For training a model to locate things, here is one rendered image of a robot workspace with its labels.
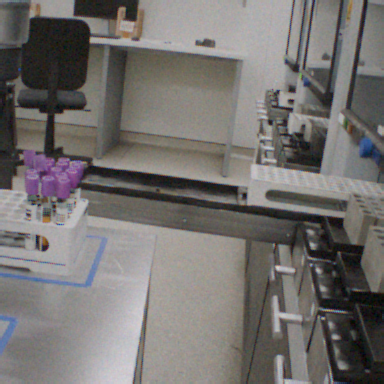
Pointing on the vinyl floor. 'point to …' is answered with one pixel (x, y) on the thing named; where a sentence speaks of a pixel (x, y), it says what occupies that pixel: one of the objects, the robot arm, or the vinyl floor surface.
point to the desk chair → (54, 76)
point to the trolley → (79, 315)
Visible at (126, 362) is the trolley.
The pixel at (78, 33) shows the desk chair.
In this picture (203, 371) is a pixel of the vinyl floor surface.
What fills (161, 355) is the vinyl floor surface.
